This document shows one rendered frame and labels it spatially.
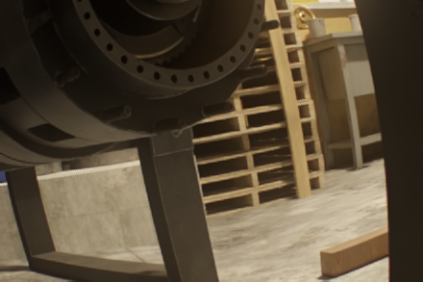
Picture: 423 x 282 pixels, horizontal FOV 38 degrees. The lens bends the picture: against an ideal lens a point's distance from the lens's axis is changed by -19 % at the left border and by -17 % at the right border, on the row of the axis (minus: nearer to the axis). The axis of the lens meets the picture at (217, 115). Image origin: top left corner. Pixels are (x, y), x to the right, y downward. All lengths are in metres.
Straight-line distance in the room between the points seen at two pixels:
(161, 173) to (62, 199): 1.38
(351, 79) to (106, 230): 2.74
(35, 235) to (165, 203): 1.09
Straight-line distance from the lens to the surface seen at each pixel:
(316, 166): 4.81
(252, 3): 1.13
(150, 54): 1.08
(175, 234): 2.34
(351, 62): 5.68
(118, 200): 3.66
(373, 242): 2.30
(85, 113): 0.96
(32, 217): 3.21
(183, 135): 2.40
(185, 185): 2.39
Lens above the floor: 0.60
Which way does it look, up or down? level
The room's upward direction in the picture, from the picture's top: 10 degrees counter-clockwise
